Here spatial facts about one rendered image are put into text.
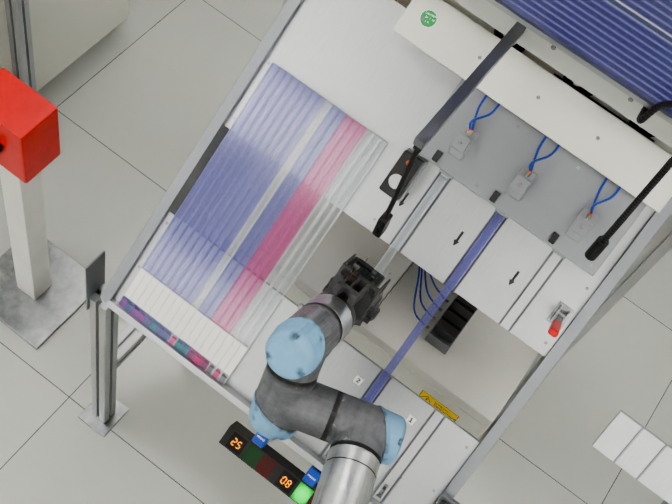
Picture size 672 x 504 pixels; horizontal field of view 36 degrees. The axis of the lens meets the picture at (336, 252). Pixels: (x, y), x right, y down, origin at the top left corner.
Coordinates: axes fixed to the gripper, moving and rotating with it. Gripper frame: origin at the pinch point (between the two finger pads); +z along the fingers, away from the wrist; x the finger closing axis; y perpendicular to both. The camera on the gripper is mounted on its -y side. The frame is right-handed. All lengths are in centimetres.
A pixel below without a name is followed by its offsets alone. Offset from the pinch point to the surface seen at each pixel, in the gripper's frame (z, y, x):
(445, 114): -19.6, 37.3, 1.7
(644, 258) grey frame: 19.5, 24.2, -34.2
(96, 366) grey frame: 15, -62, 40
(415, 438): -3.4, -16.8, -21.2
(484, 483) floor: 72, -64, -44
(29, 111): 4, -15, 71
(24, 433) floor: 21, -97, 51
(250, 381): -5.9, -26.3, 7.3
